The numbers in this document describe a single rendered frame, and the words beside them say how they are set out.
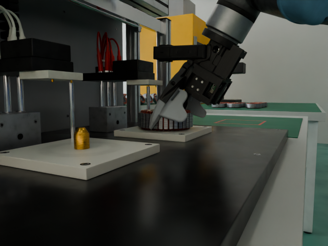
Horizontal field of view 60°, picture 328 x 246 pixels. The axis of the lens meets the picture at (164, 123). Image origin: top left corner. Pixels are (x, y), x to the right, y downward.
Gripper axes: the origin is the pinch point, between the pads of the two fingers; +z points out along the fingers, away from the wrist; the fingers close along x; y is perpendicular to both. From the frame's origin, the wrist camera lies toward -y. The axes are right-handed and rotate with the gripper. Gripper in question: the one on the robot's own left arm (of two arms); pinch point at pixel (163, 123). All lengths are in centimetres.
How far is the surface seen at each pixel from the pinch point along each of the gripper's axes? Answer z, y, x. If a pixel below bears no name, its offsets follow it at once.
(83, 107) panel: 10.1, -22.5, 3.2
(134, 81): -4.7, -8.6, -3.1
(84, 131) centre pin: -1.5, 0.3, -24.5
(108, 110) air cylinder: 3.7, -11.2, -3.2
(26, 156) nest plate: 1.9, -1.0, -30.8
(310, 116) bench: -8, 28, 133
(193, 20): -33, -156, 323
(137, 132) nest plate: 1.8, -0.8, -7.5
